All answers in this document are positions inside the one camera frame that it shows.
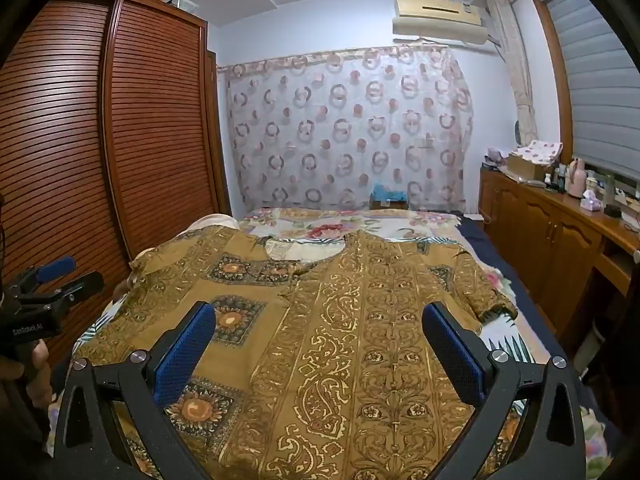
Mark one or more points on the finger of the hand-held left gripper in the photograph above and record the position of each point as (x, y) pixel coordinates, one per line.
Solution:
(80, 285)
(56, 266)

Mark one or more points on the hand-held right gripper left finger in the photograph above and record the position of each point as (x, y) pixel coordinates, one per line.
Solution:
(184, 355)

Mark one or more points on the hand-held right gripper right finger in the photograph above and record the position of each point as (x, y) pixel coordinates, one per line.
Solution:
(452, 355)

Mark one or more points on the brown patterned shirt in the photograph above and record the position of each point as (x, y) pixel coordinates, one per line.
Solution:
(325, 335)

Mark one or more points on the person's left hand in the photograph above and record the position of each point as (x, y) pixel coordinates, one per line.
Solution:
(35, 372)

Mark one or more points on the navy bed mattress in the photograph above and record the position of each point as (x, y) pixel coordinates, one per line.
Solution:
(505, 260)

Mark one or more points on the beige cloth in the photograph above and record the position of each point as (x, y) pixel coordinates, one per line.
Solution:
(215, 221)

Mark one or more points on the long wooden cabinet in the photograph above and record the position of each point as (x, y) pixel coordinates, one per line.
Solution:
(540, 230)

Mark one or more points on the brown slatted wooden wardrobe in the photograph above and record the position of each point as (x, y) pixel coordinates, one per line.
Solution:
(150, 135)

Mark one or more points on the teal box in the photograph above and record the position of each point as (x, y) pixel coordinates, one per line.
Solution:
(389, 197)

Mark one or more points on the floral bed sheet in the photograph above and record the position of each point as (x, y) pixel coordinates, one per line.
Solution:
(320, 220)

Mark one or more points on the cardboard box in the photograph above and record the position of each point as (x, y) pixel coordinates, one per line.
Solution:
(525, 167)

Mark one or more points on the small pink box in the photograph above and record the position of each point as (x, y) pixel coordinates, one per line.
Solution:
(590, 202)

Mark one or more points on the pink thermos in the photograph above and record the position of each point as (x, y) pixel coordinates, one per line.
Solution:
(577, 177)

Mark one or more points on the floral folded cloth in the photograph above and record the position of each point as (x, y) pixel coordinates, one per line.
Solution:
(537, 150)

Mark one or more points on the circle patterned sheer curtain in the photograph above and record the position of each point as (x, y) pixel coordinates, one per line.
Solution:
(350, 135)

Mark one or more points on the translucent storage box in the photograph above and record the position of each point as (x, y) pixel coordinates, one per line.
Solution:
(180, 4)

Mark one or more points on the tied floral curtain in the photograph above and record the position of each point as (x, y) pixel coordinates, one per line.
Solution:
(515, 60)

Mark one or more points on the grey window blind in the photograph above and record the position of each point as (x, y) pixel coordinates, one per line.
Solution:
(595, 85)

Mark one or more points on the wooden window frame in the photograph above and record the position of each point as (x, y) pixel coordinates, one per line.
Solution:
(555, 75)

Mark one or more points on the beige wall air conditioner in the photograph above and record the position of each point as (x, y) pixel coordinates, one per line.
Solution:
(440, 15)

